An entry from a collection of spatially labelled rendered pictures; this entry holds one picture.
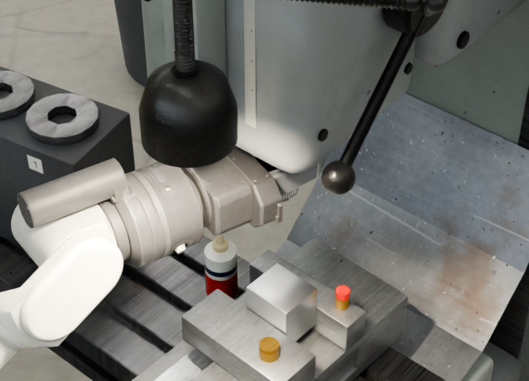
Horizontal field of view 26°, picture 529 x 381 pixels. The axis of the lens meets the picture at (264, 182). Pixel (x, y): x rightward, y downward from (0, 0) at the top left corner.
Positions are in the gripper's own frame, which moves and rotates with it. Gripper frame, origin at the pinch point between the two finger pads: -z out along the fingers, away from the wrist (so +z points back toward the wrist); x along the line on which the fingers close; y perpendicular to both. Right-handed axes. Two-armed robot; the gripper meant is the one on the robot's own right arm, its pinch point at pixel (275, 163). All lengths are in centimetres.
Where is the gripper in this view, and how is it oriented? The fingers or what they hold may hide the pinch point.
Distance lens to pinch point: 116.2
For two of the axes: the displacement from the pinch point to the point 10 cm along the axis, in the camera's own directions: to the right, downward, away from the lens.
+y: -0.1, 7.6, 6.5
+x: -5.4, -5.5, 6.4
